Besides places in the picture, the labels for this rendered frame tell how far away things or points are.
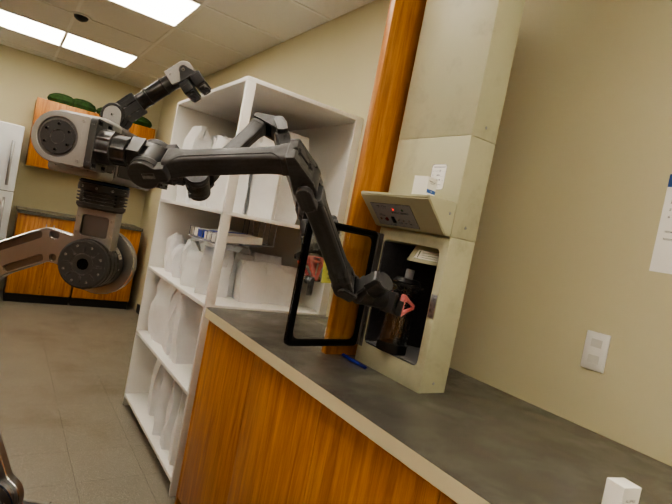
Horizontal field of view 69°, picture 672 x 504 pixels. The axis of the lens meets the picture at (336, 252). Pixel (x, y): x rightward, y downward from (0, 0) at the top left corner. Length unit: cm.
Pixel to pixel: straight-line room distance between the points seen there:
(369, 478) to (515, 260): 94
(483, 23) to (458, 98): 22
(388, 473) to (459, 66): 116
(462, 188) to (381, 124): 42
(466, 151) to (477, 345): 76
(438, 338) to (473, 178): 48
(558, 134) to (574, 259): 44
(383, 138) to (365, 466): 105
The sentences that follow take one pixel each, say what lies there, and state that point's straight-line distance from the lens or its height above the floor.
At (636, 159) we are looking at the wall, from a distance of 172.
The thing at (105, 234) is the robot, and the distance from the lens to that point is 157.
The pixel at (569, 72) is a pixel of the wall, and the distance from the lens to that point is 194.
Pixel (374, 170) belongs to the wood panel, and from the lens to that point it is 173.
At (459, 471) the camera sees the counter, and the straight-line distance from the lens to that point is 109.
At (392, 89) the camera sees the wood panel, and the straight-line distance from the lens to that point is 180.
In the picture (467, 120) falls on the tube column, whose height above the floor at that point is 175.
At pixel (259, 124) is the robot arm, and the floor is 169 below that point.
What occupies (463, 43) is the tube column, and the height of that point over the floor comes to 200.
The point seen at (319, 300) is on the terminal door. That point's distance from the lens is 156.
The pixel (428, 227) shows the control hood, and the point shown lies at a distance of 148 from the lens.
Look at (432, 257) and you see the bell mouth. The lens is 156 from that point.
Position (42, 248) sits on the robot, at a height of 114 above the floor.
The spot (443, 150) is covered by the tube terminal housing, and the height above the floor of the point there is 167.
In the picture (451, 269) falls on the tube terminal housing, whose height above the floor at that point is 132.
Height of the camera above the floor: 135
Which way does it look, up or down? 2 degrees down
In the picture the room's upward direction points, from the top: 11 degrees clockwise
